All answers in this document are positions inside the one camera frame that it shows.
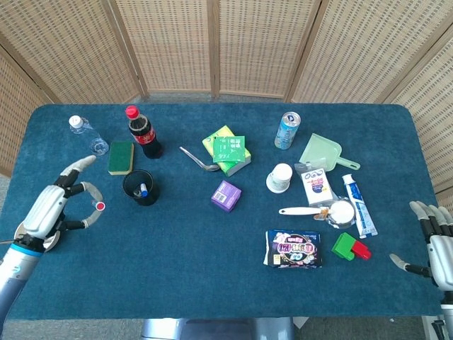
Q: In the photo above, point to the green sachet packet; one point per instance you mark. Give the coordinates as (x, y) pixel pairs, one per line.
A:
(229, 148)

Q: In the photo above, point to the beige paper bowl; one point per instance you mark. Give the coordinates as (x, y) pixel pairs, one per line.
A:
(51, 243)

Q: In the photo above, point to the yellow-green tissue pack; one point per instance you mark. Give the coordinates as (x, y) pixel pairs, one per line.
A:
(219, 132)

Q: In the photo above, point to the green and red plastic block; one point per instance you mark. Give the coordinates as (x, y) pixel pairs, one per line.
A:
(343, 246)

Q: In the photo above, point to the clear plastic zip bag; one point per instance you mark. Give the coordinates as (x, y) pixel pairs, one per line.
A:
(304, 165)

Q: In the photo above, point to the dark printed pad pack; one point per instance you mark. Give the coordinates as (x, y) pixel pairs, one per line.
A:
(293, 248)

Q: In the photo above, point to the white printed box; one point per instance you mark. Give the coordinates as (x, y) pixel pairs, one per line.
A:
(316, 187)

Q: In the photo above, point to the white and blue toothpaste tube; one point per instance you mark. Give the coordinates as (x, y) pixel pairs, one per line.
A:
(359, 205)

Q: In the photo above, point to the blue table cloth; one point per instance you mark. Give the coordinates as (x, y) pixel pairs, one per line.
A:
(194, 269)

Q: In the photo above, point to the purple small box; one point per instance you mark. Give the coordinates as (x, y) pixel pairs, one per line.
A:
(226, 195)

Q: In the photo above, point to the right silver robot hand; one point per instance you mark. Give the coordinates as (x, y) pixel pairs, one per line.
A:
(442, 255)

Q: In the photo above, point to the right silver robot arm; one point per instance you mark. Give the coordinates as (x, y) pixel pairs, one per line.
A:
(446, 317)

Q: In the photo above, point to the light blue drink can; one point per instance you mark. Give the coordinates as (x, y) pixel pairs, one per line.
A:
(286, 132)

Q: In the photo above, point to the cola bottle with red cap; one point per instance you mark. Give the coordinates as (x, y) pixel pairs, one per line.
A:
(147, 138)

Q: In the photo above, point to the pale green plastic dustpan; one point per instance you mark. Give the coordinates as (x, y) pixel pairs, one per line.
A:
(318, 150)

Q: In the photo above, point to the round white container in wrap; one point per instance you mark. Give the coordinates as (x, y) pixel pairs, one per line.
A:
(342, 212)

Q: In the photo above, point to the clear plastic water bottle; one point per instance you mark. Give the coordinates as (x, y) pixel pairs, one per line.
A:
(88, 134)

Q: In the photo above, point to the black pen cup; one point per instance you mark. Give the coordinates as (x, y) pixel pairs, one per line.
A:
(150, 195)

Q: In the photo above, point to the red and teal marker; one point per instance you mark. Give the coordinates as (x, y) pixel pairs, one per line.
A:
(100, 205)

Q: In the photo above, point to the white plastic cup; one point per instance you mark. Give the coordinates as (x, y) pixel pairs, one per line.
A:
(279, 177)

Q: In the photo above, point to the woven bamboo folding screen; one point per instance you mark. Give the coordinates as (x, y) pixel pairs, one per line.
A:
(170, 46)

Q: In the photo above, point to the green and yellow sponge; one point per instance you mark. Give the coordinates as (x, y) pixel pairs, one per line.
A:
(121, 157)

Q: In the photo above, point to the bent metal spoon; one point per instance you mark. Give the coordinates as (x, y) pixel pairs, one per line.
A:
(198, 160)

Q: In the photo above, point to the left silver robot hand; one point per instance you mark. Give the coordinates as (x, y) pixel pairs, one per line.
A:
(44, 212)

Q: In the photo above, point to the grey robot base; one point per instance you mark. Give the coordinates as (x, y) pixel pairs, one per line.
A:
(219, 329)

